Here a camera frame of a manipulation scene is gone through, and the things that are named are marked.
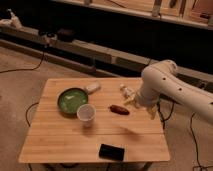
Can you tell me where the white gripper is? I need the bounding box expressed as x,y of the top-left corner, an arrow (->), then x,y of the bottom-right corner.
120,84 -> 138,107

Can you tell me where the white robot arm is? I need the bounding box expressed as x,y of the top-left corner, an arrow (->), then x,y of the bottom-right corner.
120,60 -> 213,124

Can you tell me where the green ceramic bowl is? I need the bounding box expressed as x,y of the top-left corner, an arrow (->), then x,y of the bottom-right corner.
57,88 -> 89,115

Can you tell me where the red brown oblong object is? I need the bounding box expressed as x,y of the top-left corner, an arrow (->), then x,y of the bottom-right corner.
109,105 -> 130,115

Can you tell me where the wooden table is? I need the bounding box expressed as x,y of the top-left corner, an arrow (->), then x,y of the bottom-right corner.
19,78 -> 170,163

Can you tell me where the black rectangular box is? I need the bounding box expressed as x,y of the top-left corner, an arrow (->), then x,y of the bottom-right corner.
99,144 -> 125,161

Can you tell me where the dark device on shelf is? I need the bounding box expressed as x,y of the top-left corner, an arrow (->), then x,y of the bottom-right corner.
57,29 -> 75,42

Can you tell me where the white figure on shelf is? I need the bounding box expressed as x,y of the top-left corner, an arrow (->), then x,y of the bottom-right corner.
0,9 -> 22,29

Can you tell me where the black cable right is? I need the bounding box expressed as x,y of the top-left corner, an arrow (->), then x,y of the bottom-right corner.
189,111 -> 213,171

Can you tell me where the black floor cable left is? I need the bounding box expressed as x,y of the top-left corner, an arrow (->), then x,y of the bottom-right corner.
0,49 -> 46,75

